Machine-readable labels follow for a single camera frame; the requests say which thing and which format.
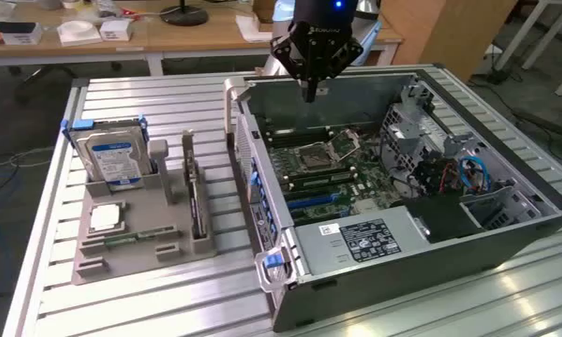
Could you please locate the white box with dark lid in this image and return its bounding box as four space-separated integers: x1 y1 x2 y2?
0 21 44 46

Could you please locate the installed black RAM stick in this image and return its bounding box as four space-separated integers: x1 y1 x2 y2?
288 168 358 192

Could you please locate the blue floor cable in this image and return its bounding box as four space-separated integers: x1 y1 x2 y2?
0 164 20 303

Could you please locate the perforated metal drive cage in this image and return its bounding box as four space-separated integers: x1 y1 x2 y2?
382 84 457 170

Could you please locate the white paper stack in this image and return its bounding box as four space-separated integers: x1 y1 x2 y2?
236 14 276 43

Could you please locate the open black PC case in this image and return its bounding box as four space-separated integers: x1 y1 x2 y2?
223 72 562 333

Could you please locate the open metal socket cover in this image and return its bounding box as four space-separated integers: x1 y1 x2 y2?
328 128 364 159

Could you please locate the white table frame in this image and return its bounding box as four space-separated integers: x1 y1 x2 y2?
492 0 562 96

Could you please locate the black round monitor stand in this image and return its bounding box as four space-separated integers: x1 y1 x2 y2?
159 0 210 27

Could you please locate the wooden cabinet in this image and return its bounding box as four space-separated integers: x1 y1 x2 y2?
392 0 520 82

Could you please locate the silver CPU chip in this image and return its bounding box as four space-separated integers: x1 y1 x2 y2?
87 202 126 232

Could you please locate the hard disk with blue caddy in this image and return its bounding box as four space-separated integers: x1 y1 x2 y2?
61 114 154 192

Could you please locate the CPU socket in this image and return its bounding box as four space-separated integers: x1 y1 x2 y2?
294 142 338 173

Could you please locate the white moulded tray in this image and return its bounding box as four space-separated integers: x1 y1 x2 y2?
56 20 105 47

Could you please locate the blue wire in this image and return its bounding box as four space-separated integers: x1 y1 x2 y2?
459 156 495 196

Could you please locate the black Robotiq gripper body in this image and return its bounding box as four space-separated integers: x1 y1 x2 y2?
294 0 360 82

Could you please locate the grey disk bay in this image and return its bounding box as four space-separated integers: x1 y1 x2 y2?
459 185 544 231

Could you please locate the black chair base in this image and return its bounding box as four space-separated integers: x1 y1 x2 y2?
8 61 125 103

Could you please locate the green RAM stick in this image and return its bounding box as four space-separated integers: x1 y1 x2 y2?
103 228 159 246

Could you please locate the grey power supply unit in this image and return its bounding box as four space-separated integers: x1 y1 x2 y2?
294 205 432 277

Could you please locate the small white labelled box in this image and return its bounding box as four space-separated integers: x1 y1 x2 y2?
99 18 135 42

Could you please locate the grey parts rack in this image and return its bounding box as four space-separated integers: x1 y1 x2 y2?
70 138 219 286

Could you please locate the wooden desk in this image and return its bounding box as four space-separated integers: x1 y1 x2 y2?
0 0 404 77

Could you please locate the black graphics card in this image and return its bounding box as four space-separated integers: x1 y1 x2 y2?
181 128 209 240

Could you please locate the blue expansion slot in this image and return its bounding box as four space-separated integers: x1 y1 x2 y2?
285 194 340 211

